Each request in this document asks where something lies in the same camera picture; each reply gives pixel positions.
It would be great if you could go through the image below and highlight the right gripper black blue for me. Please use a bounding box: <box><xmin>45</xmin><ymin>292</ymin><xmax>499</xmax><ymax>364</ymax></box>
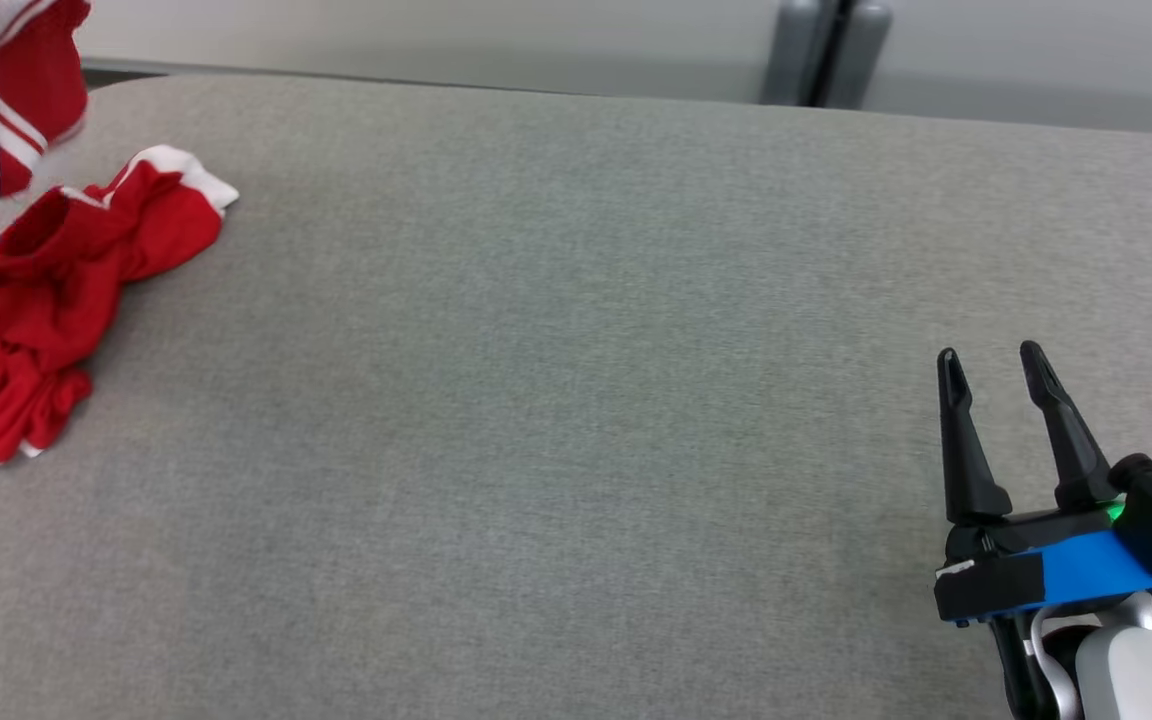
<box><xmin>933</xmin><ymin>340</ymin><xmax>1152</xmax><ymax>627</ymax></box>

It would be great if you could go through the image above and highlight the red basketball jersey with number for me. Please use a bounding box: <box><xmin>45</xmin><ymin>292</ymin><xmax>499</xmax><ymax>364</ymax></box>
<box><xmin>0</xmin><ymin>0</ymin><xmax>92</xmax><ymax>214</ymax></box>

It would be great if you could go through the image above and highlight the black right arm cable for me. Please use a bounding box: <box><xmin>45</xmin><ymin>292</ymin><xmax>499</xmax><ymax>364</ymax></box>
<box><xmin>994</xmin><ymin>612</ymin><xmax>1077</xmax><ymax>720</ymax></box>

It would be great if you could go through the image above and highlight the grey round post foot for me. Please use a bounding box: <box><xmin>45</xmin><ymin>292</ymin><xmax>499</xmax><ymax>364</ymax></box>
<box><xmin>761</xmin><ymin>0</ymin><xmax>824</xmax><ymax>107</ymax></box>
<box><xmin>828</xmin><ymin>0</ymin><xmax>894</xmax><ymax>110</ymax></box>

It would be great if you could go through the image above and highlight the grey partition post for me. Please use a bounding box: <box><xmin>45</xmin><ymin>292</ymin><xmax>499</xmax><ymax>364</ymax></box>
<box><xmin>814</xmin><ymin>0</ymin><xmax>849</xmax><ymax>107</ymax></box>

